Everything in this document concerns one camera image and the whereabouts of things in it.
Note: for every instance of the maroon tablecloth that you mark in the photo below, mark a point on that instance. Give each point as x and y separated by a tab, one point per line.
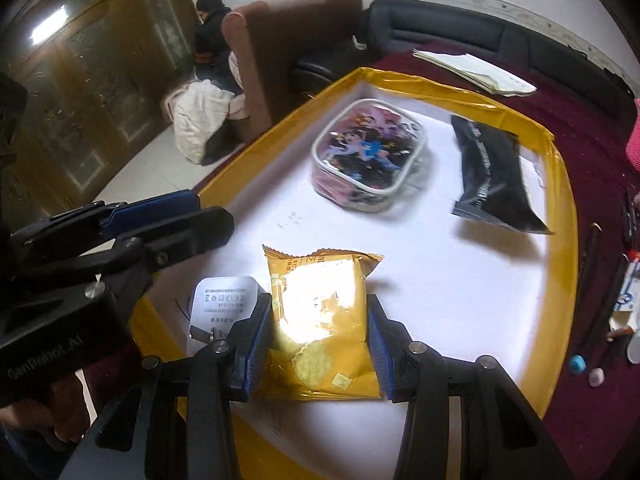
590	125

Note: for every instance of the white paper sheet yellow tape border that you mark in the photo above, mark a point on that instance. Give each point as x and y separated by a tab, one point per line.
450	285

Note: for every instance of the folded white cloth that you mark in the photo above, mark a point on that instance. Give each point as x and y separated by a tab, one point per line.
475	70

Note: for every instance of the small blue cap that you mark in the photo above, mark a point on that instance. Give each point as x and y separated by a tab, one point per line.
577	363

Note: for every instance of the black foil packet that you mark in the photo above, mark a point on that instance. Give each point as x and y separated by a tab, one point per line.
492	175

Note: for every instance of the small white cap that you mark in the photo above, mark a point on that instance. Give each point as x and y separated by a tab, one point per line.
595	377

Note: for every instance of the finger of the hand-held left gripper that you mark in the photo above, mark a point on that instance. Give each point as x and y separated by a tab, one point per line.
150	210
195	230

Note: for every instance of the white cloth bag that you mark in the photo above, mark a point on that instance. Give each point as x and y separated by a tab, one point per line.
195	115

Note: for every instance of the white power adapter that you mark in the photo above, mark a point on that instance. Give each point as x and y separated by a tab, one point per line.
220	300

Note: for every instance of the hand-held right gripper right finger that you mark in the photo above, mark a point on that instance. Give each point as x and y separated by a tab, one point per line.
378	355

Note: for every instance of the wooden cabinet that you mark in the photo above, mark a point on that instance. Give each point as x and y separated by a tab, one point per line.
100	85

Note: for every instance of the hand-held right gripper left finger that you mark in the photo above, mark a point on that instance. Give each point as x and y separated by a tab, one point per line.
259	350

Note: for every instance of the yellow snack packet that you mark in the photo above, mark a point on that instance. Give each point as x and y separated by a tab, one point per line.
320	300

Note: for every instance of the brown armchair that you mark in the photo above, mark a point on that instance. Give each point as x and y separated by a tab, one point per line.
285	50

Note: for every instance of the white and blue tube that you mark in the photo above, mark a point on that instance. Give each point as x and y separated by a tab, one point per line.
629	295

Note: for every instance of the black pen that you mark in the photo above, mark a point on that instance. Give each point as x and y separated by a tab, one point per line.
612	300
590	270
627	215

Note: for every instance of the person's left hand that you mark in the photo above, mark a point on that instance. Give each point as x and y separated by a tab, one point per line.
65	407

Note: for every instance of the black leather sofa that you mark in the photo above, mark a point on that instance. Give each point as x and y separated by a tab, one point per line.
440	25

